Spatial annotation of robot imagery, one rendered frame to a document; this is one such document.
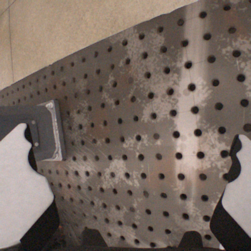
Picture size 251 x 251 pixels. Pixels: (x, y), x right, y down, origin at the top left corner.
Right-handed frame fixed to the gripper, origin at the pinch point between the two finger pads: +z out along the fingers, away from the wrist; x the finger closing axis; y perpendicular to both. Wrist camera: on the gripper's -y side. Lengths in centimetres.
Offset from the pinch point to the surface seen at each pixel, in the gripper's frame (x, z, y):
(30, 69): -99, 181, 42
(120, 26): -6, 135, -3
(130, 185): 2.5, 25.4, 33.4
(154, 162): 7.8, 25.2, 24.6
